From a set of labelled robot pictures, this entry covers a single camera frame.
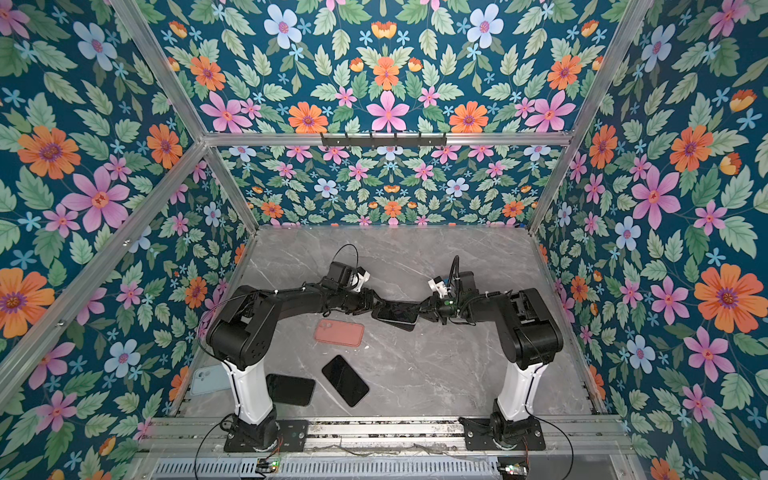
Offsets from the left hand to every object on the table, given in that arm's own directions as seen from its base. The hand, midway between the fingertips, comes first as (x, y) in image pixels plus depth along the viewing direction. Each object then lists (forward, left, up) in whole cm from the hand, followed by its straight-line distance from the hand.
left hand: (384, 299), depth 93 cm
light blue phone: (-19, +50, -6) cm, 54 cm away
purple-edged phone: (-23, +28, -8) cm, 37 cm away
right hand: (-4, -9, -1) cm, 10 cm away
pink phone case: (-7, +15, -7) cm, 18 cm away
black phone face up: (-23, +11, -3) cm, 26 cm away
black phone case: (-7, -5, -5) cm, 10 cm away
